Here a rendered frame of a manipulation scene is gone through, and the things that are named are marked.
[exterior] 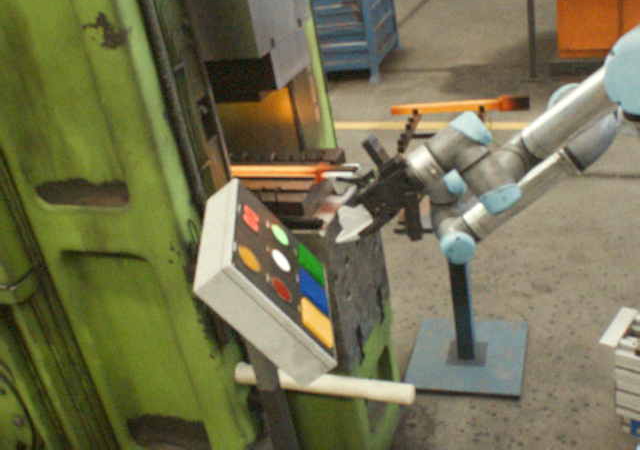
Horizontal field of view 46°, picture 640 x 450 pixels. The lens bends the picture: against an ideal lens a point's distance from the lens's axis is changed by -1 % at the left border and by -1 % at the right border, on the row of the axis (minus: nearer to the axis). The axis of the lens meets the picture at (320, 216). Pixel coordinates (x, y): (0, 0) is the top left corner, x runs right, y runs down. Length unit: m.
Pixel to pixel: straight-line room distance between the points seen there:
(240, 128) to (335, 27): 3.47
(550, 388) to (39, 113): 1.82
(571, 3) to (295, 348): 4.25
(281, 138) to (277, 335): 1.03
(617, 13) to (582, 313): 2.71
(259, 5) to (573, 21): 3.82
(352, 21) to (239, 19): 4.00
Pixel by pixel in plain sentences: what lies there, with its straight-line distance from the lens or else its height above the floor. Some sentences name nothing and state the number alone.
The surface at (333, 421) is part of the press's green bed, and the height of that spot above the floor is 0.27.
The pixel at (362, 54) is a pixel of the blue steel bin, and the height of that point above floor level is 0.21.
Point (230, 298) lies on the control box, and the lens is 1.27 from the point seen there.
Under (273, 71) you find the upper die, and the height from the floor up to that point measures 1.32.
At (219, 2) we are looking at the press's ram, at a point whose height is 1.49.
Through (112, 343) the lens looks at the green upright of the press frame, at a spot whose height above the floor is 0.68.
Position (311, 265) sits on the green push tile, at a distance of 1.53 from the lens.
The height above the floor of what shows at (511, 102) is 0.93.
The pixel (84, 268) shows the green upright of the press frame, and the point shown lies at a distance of 1.99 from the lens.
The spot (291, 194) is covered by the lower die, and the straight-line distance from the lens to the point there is 1.92.
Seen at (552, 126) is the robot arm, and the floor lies 1.23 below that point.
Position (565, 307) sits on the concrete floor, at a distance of 3.07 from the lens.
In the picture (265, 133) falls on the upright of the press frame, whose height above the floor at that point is 1.01.
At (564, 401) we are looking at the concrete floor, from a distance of 2.66.
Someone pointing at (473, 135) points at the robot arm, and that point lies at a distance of 1.43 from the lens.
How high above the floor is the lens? 1.81
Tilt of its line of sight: 28 degrees down
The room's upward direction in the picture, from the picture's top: 11 degrees counter-clockwise
